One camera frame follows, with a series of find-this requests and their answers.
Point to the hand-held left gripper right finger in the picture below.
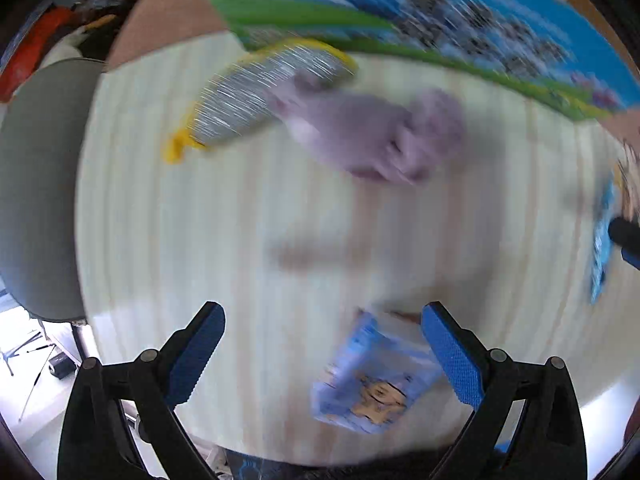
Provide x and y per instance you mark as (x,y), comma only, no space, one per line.
(452,348)

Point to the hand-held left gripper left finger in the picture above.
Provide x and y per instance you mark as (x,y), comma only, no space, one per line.
(196,349)

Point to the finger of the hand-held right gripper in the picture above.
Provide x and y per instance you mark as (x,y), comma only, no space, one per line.
(625,234)

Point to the blue printed tissue packet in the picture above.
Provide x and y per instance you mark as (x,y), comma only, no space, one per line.
(373,376)

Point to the purple plush toy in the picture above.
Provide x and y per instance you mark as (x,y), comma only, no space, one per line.
(372,132)

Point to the black tripod stand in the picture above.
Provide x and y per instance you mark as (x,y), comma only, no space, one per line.
(27,360)

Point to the grey chair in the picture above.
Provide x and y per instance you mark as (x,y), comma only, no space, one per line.
(40,185)

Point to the blue green printed poster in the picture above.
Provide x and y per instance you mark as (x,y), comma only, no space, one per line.
(400,15)

